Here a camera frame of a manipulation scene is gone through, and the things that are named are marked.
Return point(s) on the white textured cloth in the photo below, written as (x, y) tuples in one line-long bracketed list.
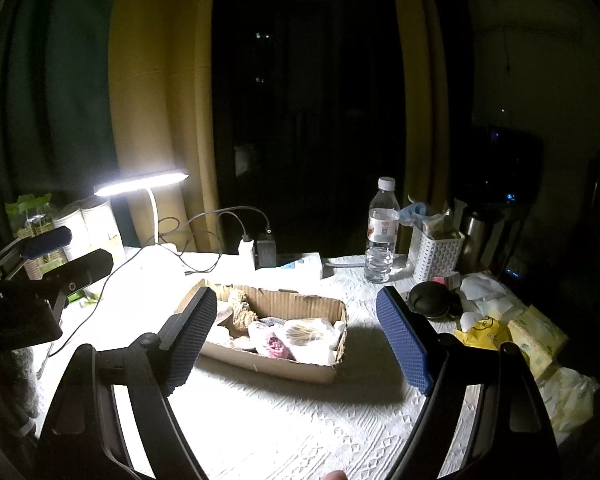
[(322, 355)]

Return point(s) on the white embossed tablecloth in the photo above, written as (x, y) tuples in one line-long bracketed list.
[(280, 425)]

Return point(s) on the packets in basket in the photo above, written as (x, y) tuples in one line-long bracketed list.
[(439, 224)]

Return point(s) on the dark pink knit item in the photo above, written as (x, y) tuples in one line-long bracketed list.
[(276, 346)]

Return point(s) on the white perforated basket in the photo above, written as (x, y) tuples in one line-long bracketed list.
[(435, 260)]

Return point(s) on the white desk lamp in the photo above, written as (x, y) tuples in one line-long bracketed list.
[(140, 182)]

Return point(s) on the dark electronic device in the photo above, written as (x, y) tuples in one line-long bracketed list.
[(502, 165)]

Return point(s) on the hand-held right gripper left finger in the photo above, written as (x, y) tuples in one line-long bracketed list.
[(190, 345)]

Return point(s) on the clear wrapped tissue pack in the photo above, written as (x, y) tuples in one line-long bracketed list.
[(570, 400)]

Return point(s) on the white power strip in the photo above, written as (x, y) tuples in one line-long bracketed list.
[(302, 265)]

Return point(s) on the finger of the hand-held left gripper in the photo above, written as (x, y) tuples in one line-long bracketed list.
[(45, 242), (87, 262)]

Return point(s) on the crumpled white tissues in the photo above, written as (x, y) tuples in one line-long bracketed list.
[(487, 294)]

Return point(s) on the green leafy plant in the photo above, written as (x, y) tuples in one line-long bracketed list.
[(27, 207)]

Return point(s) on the black round pouch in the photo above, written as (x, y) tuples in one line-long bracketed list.
[(432, 300)]

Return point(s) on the yellow tissue pack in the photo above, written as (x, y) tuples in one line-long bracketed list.
[(536, 337)]

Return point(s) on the clear plastic water bottle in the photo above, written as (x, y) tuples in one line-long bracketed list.
[(381, 255)]

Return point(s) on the small white egg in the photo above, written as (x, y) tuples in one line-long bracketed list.
[(472, 320)]

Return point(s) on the yellow snack packet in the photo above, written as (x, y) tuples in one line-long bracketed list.
[(482, 334)]

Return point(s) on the brown cardboard box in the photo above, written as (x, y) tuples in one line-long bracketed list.
[(295, 305)]

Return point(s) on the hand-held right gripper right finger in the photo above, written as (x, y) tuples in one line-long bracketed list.
[(405, 340)]

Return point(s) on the black plug charger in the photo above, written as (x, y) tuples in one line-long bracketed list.
[(266, 251)]

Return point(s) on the steel thermos flask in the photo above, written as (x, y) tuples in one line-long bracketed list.
[(476, 240)]

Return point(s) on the yellow curtain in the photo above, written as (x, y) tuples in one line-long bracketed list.
[(427, 85), (155, 85)]

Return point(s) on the dark green curtain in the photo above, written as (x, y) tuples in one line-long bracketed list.
[(55, 85)]

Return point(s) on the white plug charger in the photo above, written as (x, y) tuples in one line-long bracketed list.
[(246, 255)]

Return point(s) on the clear bag of cotton swabs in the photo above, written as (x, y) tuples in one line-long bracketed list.
[(307, 332)]

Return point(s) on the small pink box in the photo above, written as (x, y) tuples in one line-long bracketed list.
[(448, 280)]

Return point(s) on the brown sock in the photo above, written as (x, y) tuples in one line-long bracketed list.
[(243, 312)]

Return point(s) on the person's left forearm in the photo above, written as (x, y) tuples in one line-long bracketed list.
[(20, 380)]

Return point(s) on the blue plastic glove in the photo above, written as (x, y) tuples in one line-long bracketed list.
[(413, 213)]

